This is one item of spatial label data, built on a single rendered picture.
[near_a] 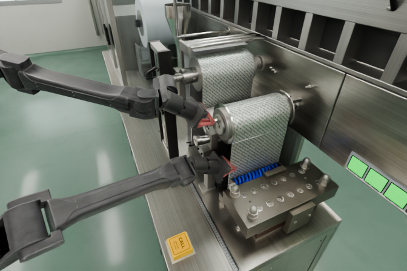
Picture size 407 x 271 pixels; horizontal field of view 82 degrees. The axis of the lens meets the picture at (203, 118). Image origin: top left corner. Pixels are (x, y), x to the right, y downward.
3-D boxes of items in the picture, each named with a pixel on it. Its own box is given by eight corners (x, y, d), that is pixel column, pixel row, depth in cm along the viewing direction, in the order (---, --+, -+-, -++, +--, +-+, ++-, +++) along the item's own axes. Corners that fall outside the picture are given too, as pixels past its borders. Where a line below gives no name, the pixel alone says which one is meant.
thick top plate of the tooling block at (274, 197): (222, 201, 88) (223, 190, 84) (303, 168, 102) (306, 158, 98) (246, 239, 76) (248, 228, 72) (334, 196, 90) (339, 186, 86)
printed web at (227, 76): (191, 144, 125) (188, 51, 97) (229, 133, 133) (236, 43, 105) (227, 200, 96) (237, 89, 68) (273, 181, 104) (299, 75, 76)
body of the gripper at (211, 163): (221, 184, 80) (205, 183, 76) (208, 164, 87) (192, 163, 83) (231, 169, 78) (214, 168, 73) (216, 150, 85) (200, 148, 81)
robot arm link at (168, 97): (156, 111, 65) (169, 97, 62) (153, 95, 69) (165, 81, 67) (175, 119, 69) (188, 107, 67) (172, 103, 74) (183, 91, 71)
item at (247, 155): (228, 179, 90) (231, 143, 79) (277, 161, 98) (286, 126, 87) (228, 181, 89) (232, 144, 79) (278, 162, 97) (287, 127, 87)
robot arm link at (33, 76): (10, 91, 69) (-8, 60, 61) (25, 80, 73) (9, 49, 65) (151, 126, 67) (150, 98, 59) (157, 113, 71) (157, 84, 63)
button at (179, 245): (167, 242, 82) (166, 238, 81) (185, 234, 84) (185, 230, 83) (173, 261, 77) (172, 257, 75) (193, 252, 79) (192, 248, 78)
